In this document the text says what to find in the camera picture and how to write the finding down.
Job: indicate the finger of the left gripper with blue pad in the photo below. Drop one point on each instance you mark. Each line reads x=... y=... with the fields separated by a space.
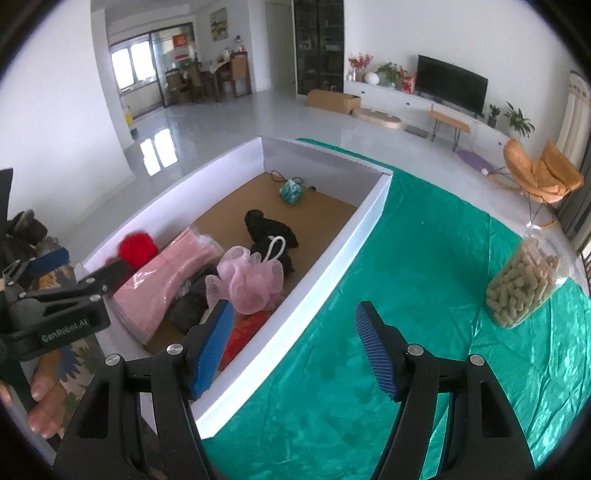
x=100 y=282
x=34 y=268

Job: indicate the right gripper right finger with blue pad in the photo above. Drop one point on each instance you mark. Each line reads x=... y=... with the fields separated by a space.
x=483 y=438

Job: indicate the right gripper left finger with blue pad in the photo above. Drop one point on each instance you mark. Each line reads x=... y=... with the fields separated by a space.
x=103 y=439

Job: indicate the red snack packet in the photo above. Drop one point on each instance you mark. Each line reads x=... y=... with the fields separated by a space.
x=244 y=330

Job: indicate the black plastic bag roll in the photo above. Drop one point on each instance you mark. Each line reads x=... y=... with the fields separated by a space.
x=190 y=304

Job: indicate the pink mesh bath sponge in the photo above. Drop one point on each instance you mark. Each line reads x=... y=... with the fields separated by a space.
x=246 y=281

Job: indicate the red yarn ball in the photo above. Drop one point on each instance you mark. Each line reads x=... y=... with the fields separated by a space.
x=137 y=249

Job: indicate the pink packaged cloth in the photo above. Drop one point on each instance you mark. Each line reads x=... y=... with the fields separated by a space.
x=142 y=301

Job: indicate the black lace hair accessory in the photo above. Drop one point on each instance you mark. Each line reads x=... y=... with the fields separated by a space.
x=271 y=239

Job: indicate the teal patterned small pouch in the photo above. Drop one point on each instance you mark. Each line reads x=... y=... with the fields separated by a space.
x=291 y=192

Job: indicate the person's hand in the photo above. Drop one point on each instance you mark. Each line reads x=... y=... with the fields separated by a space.
x=46 y=418

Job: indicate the green satin tablecloth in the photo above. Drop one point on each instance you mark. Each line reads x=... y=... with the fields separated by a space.
x=425 y=267

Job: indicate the white cardboard storage box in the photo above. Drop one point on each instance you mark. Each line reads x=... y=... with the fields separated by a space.
x=330 y=201

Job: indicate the clear jar of puffed snacks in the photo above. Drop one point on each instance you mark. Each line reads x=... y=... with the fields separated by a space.
x=538 y=267

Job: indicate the orange lounge chair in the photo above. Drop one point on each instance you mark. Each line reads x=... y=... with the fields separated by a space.
x=545 y=181

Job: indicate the wooden bench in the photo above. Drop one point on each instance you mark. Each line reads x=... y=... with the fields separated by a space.
x=459 y=127

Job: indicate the brown cardboard box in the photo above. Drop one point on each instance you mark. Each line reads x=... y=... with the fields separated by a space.
x=335 y=102

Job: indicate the green potted plant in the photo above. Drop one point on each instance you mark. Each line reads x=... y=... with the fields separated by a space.
x=520 y=126

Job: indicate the black television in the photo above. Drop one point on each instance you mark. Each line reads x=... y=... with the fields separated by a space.
x=451 y=83

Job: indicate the black display cabinet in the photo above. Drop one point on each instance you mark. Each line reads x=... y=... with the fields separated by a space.
x=319 y=34

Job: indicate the white standing air conditioner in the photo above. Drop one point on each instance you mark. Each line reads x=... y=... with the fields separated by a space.
x=573 y=137

